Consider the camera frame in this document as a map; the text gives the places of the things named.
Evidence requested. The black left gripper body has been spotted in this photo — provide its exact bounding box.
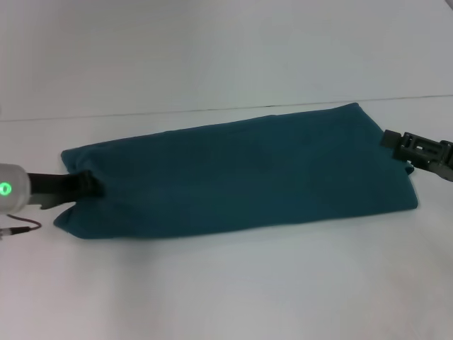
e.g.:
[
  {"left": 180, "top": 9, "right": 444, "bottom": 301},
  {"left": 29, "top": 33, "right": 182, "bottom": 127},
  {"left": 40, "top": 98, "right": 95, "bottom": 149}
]
[{"left": 26, "top": 171, "right": 83, "bottom": 211}]

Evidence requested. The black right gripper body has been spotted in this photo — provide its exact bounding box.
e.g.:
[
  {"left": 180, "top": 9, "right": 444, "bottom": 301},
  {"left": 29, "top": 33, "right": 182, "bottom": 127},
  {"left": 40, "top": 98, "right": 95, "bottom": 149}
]
[{"left": 430, "top": 140, "right": 453, "bottom": 183}]

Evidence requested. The teal t-shirt with FREE print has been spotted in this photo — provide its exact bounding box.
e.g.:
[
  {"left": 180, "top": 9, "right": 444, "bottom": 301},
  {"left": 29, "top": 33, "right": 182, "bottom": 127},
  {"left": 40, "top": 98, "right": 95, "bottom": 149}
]
[{"left": 52, "top": 102, "right": 420, "bottom": 241}]

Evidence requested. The dark red left gripper cable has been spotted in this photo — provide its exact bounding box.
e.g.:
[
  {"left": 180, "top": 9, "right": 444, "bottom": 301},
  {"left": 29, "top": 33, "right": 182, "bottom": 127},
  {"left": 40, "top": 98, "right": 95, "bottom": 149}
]
[{"left": 3, "top": 214, "right": 43, "bottom": 235}]

